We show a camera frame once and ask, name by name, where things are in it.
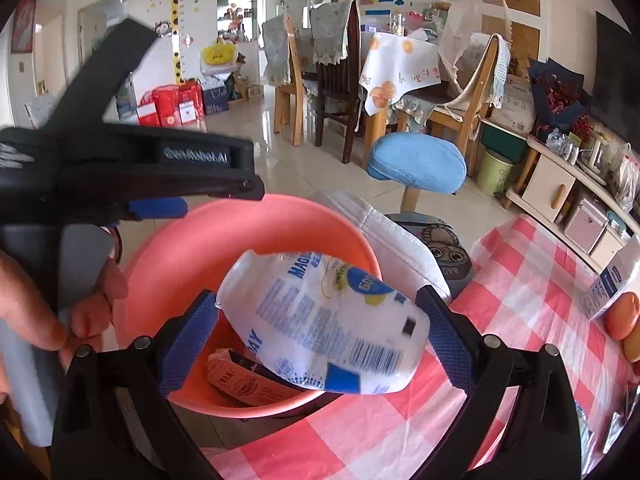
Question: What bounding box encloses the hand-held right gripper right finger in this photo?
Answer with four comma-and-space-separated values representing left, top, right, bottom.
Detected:
414, 284, 583, 480

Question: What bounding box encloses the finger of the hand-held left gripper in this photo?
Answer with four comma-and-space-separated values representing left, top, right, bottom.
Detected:
27, 17, 162, 132
107, 172, 266, 223

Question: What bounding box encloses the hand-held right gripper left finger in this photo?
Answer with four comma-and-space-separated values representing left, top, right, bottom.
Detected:
50, 287, 223, 480

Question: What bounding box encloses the orange packet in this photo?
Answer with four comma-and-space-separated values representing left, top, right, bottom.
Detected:
206, 347, 313, 408

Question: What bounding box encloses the pink plastic basin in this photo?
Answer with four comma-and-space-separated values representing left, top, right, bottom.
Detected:
111, 194, 383, 418

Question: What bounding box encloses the white blue printed plastic wrapper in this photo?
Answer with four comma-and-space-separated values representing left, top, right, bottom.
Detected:
215, 250, 432, 396

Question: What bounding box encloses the person's left hand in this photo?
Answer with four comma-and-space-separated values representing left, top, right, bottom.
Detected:
0, 249, 130, 376

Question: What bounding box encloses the red gift box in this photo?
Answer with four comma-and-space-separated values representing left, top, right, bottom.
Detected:
137, 87, 176, 128
172, 80, 205, 123

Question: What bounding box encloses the bear print stool cushion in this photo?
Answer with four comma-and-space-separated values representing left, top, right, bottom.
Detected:
385, 212, 476, 291

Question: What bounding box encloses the red white checked tablecloth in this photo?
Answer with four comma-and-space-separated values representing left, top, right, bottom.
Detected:
200, 212, 640, 480

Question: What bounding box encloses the white cushion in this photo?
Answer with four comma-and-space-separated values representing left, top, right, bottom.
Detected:
312, 190, 453, 306

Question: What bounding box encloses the dark blue gift bag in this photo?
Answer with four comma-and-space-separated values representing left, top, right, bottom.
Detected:
202, 85, 231, 116

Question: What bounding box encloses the yellow bag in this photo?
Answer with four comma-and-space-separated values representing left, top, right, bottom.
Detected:
200, 40, 238, 73

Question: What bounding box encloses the cardboard box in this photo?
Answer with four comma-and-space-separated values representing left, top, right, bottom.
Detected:
235, 77, 263, 101

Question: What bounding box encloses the green bin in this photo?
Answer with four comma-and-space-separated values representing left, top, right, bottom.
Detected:
475, 147, 516, 198

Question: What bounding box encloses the white plastic bottle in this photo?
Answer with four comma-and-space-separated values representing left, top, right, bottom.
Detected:
580, 247, 640, 321

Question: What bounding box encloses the red apple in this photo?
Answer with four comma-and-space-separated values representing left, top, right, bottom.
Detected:
604, 291, 640, 342

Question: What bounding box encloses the pink white box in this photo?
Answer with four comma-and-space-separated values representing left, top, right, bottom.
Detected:
565, 197, 608, 253

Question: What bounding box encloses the cream tv cabinet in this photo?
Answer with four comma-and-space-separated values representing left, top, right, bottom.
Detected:
505, 135, 640, 273

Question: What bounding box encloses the wooden chair with grey cover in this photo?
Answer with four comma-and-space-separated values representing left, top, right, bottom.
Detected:
262, 12, 311, 146

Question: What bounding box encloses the blue cushioned stool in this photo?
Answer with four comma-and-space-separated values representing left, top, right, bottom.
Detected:
369, 133, 467, 213

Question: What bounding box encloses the dark green storage box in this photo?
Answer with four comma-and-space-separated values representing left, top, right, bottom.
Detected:
480, 120, 531, 163

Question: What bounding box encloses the dark wooden chair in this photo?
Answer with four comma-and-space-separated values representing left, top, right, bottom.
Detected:
309, 0, 363, 163

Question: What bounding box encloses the white kettle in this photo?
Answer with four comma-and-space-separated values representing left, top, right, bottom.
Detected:
580, 132, 608, 171

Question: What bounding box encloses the wooden chair with white cover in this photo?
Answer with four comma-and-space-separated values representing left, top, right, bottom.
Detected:
395, 32, 511, 171

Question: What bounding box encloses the white printed sack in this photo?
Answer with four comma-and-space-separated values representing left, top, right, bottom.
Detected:
492, 75, 536, 133

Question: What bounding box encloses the dark blue wrapped bouquet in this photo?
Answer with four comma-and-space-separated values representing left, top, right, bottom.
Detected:
527, 57, 593, 143

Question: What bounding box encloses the white orange print tablecloth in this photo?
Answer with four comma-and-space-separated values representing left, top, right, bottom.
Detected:
359, 31, 443, 117

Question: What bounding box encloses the black television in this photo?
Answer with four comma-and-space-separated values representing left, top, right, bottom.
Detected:
592, 10, 640, 146

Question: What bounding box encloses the framed wall picture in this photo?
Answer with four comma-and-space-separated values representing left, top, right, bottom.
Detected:
10, 0, 38, 56

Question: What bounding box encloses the giraffe wall sticker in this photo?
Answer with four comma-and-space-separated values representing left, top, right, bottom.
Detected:
162, 0, 196, 86

